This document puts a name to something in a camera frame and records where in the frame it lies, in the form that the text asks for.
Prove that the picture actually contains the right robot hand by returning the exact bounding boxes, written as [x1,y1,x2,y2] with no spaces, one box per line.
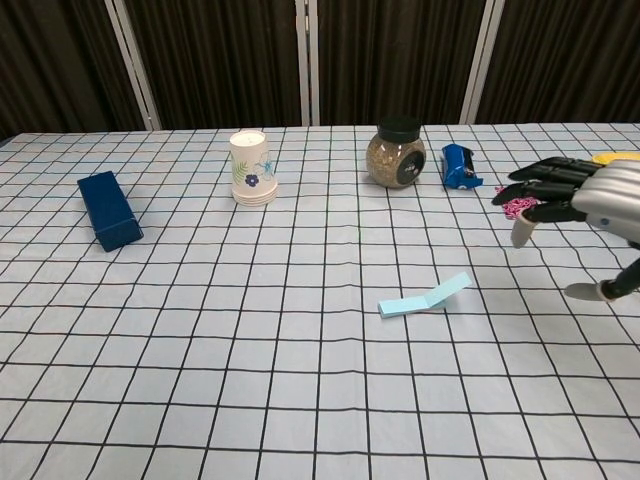
[491,156,640,304]

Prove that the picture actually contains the stacked floral paper cups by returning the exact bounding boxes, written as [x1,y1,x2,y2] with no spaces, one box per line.
[229,130,279,207]

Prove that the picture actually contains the pink patterned card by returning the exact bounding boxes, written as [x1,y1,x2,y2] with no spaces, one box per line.
[493,184,539,220]

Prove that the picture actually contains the light blue sticky note pad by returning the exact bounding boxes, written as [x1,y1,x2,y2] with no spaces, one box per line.
[378,272,474,319]

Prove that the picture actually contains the blue snack packet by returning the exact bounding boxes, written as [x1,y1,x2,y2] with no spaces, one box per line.
[440,143,485,191]

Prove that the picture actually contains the glass jar with black lid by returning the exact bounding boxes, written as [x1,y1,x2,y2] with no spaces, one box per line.
[365,116,427,189]

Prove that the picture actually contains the yellow lidded green container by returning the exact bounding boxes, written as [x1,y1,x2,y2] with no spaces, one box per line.
[591,152,640,165]

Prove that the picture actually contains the blue checked tablecloth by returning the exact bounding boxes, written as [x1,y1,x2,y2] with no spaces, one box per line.
[0,121,640,480]

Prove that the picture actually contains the dark folding screen panel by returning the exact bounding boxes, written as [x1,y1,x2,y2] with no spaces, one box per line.
[459,0,640,125]
[0,0,151,139]
[304,0,506,127]
[107,0,314,132]

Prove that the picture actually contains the dark blue rectangular box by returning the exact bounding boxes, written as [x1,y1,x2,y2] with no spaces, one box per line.
[76,170,144,253]

